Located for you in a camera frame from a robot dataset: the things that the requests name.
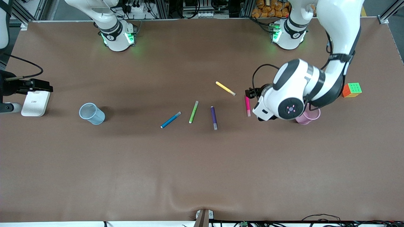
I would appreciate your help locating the yellow marker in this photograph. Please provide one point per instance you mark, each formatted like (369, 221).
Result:
(224, 88)

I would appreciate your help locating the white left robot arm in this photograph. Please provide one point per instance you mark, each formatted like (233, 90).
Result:
(296, 91)

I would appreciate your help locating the blue marker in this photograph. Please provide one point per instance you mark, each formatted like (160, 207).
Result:
(170, 120)

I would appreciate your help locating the purple marker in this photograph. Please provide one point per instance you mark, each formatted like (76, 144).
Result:
(213, 116)

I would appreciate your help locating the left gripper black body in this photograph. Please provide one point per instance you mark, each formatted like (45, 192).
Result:
(258, 92)

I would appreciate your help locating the white desk lamp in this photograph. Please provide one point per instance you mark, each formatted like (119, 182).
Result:
(35, 105)

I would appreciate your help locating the orange lumpy bag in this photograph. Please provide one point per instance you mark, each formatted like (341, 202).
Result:
(268, 9)

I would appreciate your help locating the pink marker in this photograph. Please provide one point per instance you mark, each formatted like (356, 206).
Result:
(248, 107)

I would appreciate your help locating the green marker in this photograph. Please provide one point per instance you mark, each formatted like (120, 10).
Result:
(193, 112)

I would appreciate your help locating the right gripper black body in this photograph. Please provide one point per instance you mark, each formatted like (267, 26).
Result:
(8, 88)

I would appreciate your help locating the aluminium frame post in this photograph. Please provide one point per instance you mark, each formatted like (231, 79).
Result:
(386, 15)
(22, 14)

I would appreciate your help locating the colourful puzzle cube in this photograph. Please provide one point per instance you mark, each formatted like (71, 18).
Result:
(353, 90)

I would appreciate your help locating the metal table edge bracket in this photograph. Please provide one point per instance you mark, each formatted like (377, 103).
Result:
(203, 217)

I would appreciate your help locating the grey power strip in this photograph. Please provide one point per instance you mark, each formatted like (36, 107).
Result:
(200, 14)

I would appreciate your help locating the white power strip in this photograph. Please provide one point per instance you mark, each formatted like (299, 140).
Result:
(134, 8)

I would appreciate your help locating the translucent pink cup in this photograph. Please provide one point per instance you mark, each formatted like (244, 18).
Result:
(311, 117)

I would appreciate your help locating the translucent blue cup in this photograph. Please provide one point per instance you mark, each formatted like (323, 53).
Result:
(98, 118)

